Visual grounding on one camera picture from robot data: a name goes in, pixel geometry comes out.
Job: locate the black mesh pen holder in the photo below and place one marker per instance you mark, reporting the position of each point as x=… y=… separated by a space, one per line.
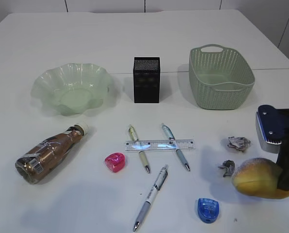
x=146 y=79

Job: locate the yellow bread roll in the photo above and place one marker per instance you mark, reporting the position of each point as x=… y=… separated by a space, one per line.
x=258 y=177

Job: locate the blue-grey pen under ruler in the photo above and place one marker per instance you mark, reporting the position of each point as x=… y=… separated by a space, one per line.
x=179 y=152

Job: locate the brown plastic drink bottle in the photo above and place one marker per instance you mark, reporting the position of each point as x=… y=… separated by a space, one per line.
x=38 y=162

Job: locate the green wavy glass plate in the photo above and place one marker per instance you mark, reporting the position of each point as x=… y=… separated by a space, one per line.
x=72 y=88

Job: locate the clear plastic ruler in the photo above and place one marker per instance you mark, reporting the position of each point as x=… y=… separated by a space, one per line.
x=184 y=144

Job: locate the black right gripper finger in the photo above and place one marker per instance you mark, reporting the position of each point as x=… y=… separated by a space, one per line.
x=283 y=181

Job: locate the yellow-green pen under ruler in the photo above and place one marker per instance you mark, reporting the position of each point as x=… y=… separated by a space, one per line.
x=134 y=137

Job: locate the large paper ball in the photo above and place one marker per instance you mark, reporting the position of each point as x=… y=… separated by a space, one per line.
x=239 y=143

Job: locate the white blue-grip pen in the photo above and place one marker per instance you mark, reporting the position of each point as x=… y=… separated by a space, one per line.
x=151 y=197

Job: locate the blue pencil sharpener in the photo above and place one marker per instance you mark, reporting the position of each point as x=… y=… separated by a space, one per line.
x=208 y=210

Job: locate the pink pencil sharpener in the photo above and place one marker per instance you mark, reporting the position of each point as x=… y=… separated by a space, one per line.
x=115 y=162

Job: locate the small paper ball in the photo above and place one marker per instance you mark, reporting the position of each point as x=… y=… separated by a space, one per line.
x=228 y=167

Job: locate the green woven plastic basket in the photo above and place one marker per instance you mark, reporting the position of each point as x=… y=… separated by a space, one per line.
x=220 y=78

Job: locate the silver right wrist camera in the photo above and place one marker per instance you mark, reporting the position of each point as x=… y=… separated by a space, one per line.
x=269 y=128

